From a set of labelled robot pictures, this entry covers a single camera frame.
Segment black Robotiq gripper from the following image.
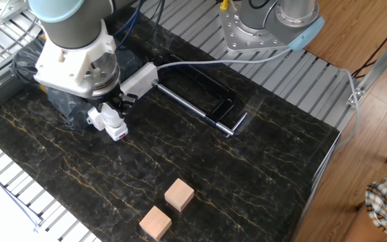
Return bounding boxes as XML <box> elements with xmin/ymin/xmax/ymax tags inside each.
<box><xmin>87</xmin><ymin>87</ymin><xmax>137</xmax><ymax>117</ymax></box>

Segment white plug-in bulb holder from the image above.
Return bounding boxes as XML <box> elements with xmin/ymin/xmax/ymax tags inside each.
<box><xmin>104</xmin><ymin>120</ymin><xmax>129</xmax><ymax>142</ymax></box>

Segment white power strip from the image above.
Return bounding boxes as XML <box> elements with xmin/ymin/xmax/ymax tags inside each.
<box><xmin>85</xmin><ymin>62</ymin><xmax>160</xmax><ymax>131</ymax></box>

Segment black wrapped package yellow tape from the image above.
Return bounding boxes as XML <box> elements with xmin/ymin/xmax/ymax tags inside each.
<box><xmin>10</xmin><ymin>35</ymin><xmax>144</xmax><ymax>132</ymax></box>

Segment light wooden cube block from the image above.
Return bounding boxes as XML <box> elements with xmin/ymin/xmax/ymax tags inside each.
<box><xmin>164</xmin><ymin>178</ymin><xmax>195</xmax><ymax>212</ymax></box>
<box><xmin>138</xmin><ymin>206</ymin><xmax>173</xmax><ymax>241</ymax></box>

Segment black C-clamp steel screw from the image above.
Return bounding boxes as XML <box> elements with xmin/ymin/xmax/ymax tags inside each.
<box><xmin>152</xmin><ymin>53</ymin><xmax>248</xmax><ymax>138</ymax></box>

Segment silver robot mounting plate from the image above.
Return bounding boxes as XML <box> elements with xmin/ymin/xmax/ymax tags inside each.
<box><xmin>218</xmin><ymin>1</ymin><xmax>298</xmax><ymax>53</ymax></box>

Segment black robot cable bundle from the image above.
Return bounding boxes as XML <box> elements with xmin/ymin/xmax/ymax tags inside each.
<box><xmin>112</xmin><ymin>0</ymin><xmax>167</xmax><ymax>50</ymax></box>

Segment white power strip cable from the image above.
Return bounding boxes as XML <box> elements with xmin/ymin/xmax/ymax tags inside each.
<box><xmin>156</xmin><ymin>42</ymin><xmax>362</xmax><ymax>151</ymax></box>

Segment thin black floor cables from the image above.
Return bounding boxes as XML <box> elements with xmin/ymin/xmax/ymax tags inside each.
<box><xmin>350</xmin><ymin>11</ymin><xmax>387</xmax><ymax>80</ymax></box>

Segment aluminium frame beam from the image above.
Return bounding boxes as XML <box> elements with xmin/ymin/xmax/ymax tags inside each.
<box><xmin>346</xmin><ymin>28</ymin><xmax>387</xmax><ymax>108</ymax></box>

